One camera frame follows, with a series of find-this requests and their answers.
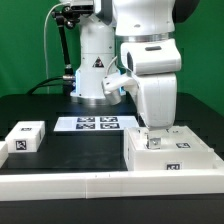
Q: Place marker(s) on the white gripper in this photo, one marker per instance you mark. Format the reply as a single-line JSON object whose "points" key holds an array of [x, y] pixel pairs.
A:
{"points": [[152, 66]]}

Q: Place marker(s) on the white cabinet door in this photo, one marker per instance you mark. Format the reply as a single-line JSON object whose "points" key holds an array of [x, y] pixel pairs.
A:
{"points": [[182, 138], [137, 138]]}

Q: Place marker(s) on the white cabinet body box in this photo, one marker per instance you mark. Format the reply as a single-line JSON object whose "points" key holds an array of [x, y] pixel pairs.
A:
{"points": [[164, 159]]}

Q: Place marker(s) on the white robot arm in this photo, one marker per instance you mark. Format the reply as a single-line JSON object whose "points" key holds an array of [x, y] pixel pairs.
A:
{"points": [[131, 21]]}

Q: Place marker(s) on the white cabinet top block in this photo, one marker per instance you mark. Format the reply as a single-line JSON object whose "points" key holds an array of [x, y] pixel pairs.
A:
{"points": [[25, 137]]}

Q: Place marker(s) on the white marker base sheet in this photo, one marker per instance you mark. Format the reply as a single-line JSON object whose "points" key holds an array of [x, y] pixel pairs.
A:
{"points": [[94, 123]]}

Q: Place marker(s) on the white obstacle fence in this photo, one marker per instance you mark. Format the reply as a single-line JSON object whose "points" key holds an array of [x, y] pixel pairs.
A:
{"points": [[112, 184]]}

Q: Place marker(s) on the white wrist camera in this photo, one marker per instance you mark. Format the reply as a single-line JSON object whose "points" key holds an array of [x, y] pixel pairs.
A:
{"points": [[112, 83]]}

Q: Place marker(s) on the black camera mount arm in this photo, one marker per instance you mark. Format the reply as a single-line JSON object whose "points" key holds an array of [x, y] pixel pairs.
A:
{"points": [[65, 40]]}

